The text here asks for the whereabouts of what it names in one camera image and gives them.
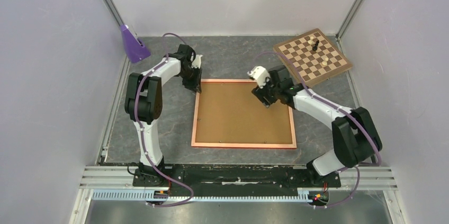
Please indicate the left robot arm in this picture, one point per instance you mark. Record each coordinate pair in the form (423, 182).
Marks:
(144, 105)

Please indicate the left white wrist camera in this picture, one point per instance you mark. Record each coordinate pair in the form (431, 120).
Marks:
(196, 63)

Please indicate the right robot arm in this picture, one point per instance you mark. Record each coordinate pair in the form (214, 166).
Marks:
(354, 134)

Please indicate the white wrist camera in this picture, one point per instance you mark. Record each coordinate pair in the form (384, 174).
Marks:
(196, 63)
(260, 75)

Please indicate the purple plastic stand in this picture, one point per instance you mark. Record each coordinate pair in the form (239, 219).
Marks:
(135, 49)

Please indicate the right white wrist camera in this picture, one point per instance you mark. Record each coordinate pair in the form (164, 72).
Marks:
(260, 75)

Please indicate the black chess piece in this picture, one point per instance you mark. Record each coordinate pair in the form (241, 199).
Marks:
(315, 47)

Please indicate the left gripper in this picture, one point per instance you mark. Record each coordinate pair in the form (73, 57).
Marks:
(195, 86)

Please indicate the white chess piece lower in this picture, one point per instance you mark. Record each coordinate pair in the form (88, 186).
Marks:
(325, 61)

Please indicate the wooden chessboard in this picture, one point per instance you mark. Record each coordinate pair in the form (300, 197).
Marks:
(306, 64)

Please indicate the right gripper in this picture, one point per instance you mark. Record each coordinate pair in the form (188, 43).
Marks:
(263, 92)

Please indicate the orange picture frame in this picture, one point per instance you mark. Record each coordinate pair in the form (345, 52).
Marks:
(194, 120)

